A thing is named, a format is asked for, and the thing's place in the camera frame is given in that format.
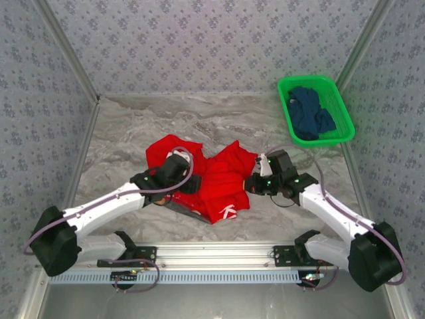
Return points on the red t-shirt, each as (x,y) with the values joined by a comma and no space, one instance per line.
(225,179)

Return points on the green plastic basket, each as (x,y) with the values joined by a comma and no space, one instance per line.
(335,99)

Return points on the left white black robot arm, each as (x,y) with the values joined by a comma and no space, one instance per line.
(106,206)

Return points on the dark blue garment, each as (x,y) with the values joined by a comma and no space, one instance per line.
(308,113)

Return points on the small black circuit board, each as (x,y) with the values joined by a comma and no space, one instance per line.
(124,284)
(312,284)

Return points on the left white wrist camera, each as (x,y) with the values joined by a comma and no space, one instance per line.
(177,154)

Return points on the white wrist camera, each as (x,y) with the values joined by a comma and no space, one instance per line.
(264,166)
(177,154)

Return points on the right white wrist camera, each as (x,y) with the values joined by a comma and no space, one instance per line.
(264,166)

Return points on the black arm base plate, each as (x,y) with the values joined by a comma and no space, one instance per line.
(282,254)
(149,254)

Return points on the aluminium table side rail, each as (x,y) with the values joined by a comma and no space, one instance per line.
(89,133)

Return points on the wide aluminium mounting rail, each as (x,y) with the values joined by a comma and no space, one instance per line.
(216,254)

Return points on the slanted aluminium frame post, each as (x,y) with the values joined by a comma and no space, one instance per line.
(358,50)
(70,50)

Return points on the aluminium frame leg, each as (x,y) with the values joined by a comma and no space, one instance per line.
(396,305)
(31,295)

